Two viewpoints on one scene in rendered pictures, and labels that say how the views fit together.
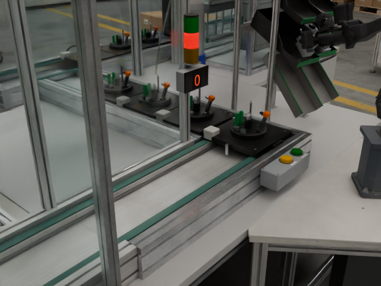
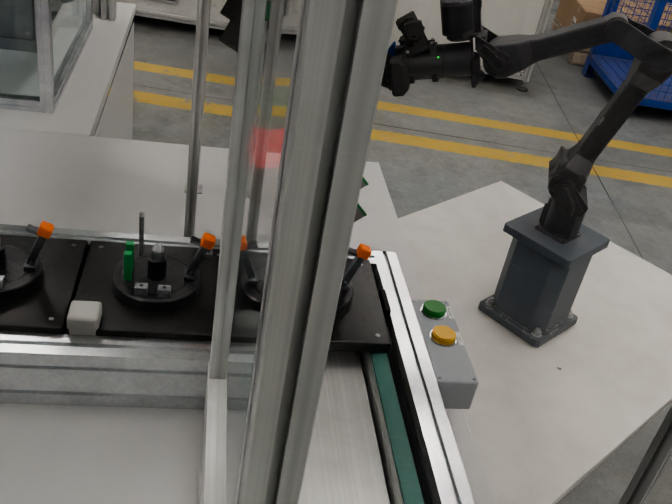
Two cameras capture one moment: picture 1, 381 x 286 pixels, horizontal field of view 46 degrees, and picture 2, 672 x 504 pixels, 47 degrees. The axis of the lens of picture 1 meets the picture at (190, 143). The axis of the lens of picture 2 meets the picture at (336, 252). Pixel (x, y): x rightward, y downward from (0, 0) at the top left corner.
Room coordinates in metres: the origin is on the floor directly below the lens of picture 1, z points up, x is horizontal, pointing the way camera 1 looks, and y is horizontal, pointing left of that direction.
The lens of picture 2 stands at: (0.88, 0.62, 1.74)
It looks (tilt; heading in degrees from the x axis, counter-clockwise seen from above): 32 degrees down; 307
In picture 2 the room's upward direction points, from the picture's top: 11 degrees clockwise
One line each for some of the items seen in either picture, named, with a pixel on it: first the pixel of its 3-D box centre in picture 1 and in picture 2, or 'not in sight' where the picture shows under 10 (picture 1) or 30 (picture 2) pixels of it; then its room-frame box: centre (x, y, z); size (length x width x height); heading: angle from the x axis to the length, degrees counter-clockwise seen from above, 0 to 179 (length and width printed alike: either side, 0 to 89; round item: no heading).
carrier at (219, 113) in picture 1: (196, 105); (156, 263); (1.70, -0.02, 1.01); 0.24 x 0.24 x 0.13; 49
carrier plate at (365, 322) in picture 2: (248, 134); (310, 298); (1.53, -0.22, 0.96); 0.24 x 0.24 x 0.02; 49
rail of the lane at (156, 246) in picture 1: (237, 188); (424, 443); (1.23, -0.15, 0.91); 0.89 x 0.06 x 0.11; 139
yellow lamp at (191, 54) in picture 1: (191, 54); not in sight; (1.47, 0.00, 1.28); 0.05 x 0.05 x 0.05
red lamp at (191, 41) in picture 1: (191, 39); not in sight; (1.47, 0.00, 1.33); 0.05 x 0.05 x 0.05
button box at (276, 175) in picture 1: (285, 168); (438, 351); (1.33, -0.32, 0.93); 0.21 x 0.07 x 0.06; 139
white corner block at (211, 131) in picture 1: (211, 133); not in sight; (1.53, -0.08, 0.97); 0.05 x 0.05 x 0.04; 49
